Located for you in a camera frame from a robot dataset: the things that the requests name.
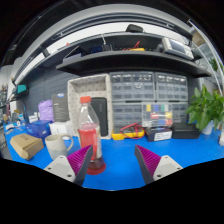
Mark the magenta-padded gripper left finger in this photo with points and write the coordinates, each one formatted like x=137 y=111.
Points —
x=60 y=166

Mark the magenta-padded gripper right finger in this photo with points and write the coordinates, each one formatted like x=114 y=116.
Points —
x=165 y=166

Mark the clear red-capped drink bottle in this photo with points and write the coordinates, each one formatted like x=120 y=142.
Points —
x=88 y=133

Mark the cream ceramic mug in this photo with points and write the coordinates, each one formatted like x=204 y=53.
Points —
x=55 y=146

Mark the black box with white label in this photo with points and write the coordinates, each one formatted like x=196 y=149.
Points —
x=158 y=135

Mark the white carton box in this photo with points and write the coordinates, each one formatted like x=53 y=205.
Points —
x=61 y=128

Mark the brown cardboard box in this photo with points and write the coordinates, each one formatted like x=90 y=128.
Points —
x=26 y=145

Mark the black flat case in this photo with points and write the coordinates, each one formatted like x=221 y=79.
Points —
x=185 y=130

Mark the blue carton box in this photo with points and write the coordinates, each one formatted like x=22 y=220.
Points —
x=38 y=128

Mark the clear box of colourful parts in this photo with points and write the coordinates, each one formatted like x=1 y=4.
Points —
x=156 y=115

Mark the small white box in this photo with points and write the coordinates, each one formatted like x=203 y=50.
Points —
x=33 y=118

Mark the yellow multimeter with leads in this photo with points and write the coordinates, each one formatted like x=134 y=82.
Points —
x=136 y=49
x=118 y=136

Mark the grey small-parts drawer cabinet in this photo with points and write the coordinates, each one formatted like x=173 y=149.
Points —
x=126 y=115
x=180 y=111
x=131 y=86
x=171 y=86

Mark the dark grey upright box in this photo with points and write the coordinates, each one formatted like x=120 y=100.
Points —
x=60 y=108

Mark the purple plastic bag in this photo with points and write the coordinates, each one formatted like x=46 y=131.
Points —
x=46 y=110

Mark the black rectangular device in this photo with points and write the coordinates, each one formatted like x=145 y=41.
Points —
x=101 y=116

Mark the potted green plant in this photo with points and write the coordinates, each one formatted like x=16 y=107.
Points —
x=203 y=110

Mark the grey pegboard panel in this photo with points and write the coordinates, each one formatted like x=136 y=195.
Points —
x=40 y=90

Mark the white perforated storage tray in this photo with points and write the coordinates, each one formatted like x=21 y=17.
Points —
x=86 y=86

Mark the dark grey shelf board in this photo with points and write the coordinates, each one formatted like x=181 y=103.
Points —
x=83 y=41
x=133 y=61

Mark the grey oscilloscope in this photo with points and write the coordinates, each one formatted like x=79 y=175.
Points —
x=178 y=46

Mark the black rounded object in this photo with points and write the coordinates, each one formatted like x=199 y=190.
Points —
x=134 y=28

